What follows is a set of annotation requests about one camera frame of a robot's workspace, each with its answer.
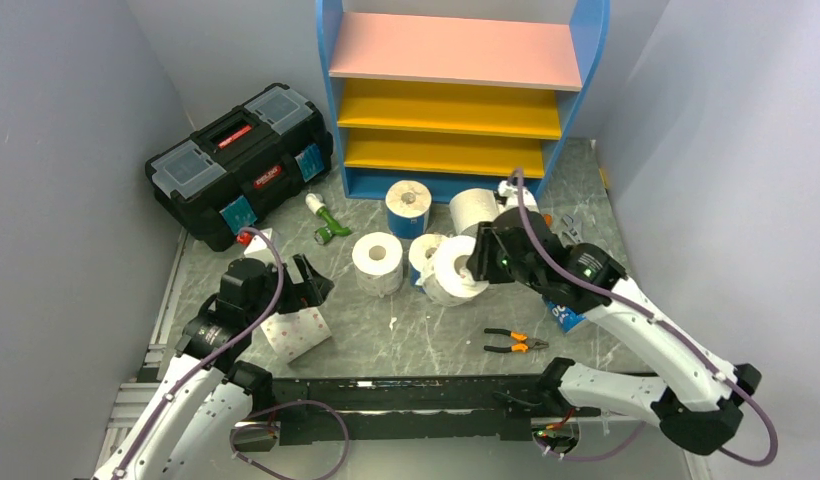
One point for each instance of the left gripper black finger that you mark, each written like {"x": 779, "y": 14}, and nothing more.
{"x": 300, "y": 269}
{"x": 317, "y": 287}

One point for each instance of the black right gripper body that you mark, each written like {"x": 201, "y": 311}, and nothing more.
{"x": 517, "y": 269}

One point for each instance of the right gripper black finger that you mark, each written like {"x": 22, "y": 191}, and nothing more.
{"x": 499, "y": 280}
{"x": 481, "y": 262}

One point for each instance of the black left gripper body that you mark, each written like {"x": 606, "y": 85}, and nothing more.
{"x": 295, "y": 296}

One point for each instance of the white dotted roll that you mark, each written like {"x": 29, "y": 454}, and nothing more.
{"x": 378, "y": 261}

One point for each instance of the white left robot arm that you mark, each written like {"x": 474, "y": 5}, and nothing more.
{"x": 207, "y": 389}

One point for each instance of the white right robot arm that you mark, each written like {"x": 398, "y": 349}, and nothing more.
{"x": 695, "y": 397}

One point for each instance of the blue shelf unit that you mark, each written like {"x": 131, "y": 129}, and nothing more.
{"x": 453, "y": 103}

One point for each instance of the plain white roll, left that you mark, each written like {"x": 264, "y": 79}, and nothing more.
{"x": 471, "y": 207}

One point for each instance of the green pipe valve fitting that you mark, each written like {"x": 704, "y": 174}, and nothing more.
{"x": 331, "y": 228}

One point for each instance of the blue cartoon wrapped roll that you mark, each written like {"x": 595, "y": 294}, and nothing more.
{"x": 421, "y": 252}

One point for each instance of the blue wrapped roll, rear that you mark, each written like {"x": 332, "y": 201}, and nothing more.
{"x": 408, "y": 206}

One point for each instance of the black toolbox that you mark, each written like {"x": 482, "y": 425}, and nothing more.
{"x": 234, "y": 171}

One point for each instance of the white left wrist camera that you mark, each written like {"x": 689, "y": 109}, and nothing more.
{"x": 255, "y": 246}

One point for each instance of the red handled adjustable wrench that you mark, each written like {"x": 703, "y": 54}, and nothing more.
{"x": 572, "y": 229}

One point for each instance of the orange handled pliers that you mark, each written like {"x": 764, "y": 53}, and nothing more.
{"x": 522, "y": 343}

